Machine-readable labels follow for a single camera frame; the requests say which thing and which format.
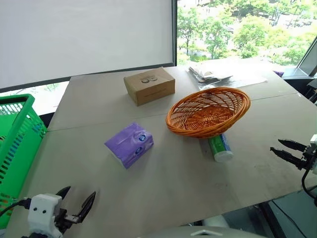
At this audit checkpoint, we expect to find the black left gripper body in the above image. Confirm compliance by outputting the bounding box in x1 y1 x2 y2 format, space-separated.
54 207 82 234

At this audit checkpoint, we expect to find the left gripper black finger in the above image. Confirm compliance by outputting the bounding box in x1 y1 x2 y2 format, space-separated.
76 190 97 223
55 185 71 202

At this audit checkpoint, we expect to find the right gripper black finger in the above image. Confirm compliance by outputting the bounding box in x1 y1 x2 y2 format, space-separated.
269 147 304 171
277 138 308 153

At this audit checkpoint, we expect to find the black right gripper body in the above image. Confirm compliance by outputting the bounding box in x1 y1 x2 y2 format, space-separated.
300 144 317 172

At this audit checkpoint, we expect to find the green plastic shopping basket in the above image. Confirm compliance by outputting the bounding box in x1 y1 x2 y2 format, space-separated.
0 93 48 228

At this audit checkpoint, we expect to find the orange wicker basket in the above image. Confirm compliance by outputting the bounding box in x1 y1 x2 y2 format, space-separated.
165 86 252 139

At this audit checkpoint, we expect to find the black equipment beside table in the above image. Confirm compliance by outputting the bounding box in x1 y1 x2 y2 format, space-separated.
306 78 317 107

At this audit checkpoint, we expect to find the green white cylindrical canister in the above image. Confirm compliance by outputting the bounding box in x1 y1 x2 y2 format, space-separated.
207 133 234 163

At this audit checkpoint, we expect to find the purple tissue pack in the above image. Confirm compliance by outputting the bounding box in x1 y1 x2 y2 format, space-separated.
104 121 155 170

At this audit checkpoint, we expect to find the white paper sheet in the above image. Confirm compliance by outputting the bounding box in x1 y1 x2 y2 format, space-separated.
197 73 269 91

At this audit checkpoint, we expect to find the stack of papers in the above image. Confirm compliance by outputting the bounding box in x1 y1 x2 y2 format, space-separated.
186 62 234 83

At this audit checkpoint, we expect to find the brown cardboard box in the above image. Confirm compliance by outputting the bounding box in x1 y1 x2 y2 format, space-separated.
123 66 176 107

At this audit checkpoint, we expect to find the white roller blind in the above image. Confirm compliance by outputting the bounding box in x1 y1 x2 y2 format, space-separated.
0 0 178 89

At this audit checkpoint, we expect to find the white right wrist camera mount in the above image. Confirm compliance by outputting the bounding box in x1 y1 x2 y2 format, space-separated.
309 134 317 176

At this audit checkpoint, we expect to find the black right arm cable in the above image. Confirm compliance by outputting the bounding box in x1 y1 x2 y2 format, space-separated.
301 169 317 208

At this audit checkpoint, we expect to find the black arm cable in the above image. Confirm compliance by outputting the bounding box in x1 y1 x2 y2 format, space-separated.
0 197 32 219
301 169 317 208

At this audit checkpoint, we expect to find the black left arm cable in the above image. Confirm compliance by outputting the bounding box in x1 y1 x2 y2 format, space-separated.
0 197 32 219

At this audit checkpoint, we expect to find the slanted dark window frame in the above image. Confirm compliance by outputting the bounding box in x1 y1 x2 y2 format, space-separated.
282 33 317 80

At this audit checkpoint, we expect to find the dark window frame post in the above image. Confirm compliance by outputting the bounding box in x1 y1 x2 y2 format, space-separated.
171 0 178 67

